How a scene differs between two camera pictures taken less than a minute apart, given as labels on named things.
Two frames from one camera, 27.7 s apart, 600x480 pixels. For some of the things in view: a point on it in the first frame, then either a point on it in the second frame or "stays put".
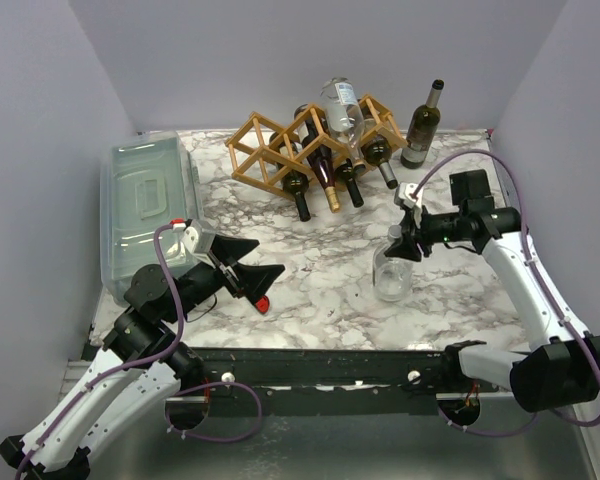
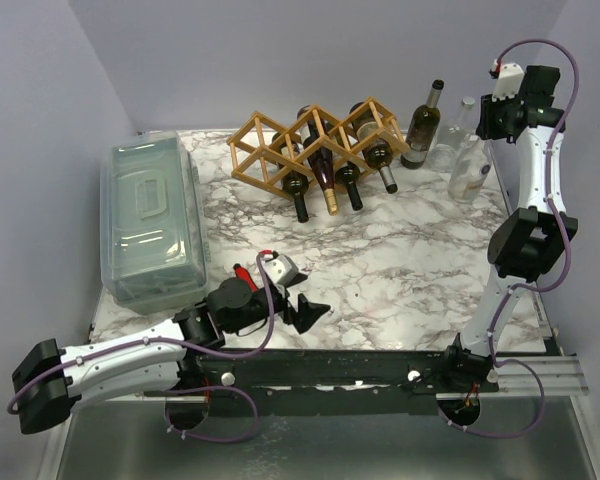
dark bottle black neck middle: (344, 172) stays put
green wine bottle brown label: (423, 130) stays put
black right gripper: (419, 233) to (487, 118)
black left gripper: (254, 280) to (307, 312)
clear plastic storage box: (147, 180) stays put
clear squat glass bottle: (392, 276) to (442, 154)
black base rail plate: (407, 382) stays put
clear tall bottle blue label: (345, 115) to (470, 171)
